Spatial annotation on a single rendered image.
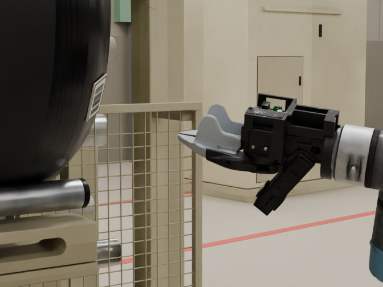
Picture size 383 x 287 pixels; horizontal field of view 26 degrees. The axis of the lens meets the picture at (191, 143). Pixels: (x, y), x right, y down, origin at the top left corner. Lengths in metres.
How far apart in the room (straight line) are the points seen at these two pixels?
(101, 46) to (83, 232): 0.27
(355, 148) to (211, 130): 0.19
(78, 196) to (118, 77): 7.33
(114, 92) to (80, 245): 7.33
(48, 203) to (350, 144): 0.44
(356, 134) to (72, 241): 0.43
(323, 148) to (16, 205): 0.43
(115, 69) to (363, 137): 7.52
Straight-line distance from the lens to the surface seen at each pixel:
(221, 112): 1.11
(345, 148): 1.04
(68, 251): 1.20
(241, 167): 1.06
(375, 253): 1.09
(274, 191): 1.10
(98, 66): 1.12
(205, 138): 1.09
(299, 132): 1.05
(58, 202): 1.21
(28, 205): 1.19
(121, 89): 8.55
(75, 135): 1.15
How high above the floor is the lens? 1.10
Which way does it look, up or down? 6 degrees down
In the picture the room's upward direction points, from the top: straight up
